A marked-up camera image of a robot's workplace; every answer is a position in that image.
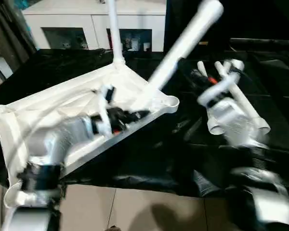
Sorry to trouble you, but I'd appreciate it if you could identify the black work mat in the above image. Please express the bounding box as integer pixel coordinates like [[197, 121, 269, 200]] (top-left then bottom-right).
[[0, 47, 289, 199]]

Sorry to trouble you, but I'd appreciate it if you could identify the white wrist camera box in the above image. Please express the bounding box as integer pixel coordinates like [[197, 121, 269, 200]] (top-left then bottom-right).
[[197, 59, 246, 109], [89, 87, 117, 140]]

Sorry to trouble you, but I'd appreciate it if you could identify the white sideboard with glass doors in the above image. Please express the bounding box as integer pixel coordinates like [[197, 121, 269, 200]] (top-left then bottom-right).
[[22, 0, 167, 52]]

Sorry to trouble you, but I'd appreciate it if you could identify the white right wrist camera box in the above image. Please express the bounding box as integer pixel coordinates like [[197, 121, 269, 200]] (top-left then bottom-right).
[[197, 59, 246, 109]]

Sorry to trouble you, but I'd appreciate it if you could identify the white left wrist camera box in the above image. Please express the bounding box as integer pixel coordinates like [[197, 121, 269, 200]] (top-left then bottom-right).
[[89, 87, 117, 140]]

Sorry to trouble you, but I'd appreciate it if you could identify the white plastic table leg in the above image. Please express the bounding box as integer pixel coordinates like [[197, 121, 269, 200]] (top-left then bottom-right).
[[129, 0, 225, 112], [214, 61, 271, 136], [197, 61, 232, 136], [106, 0, 127, 70]]

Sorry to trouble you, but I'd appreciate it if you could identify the white plastic table top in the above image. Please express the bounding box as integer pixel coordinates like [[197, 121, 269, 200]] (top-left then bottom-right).
[[0, 62, 181, 208]]

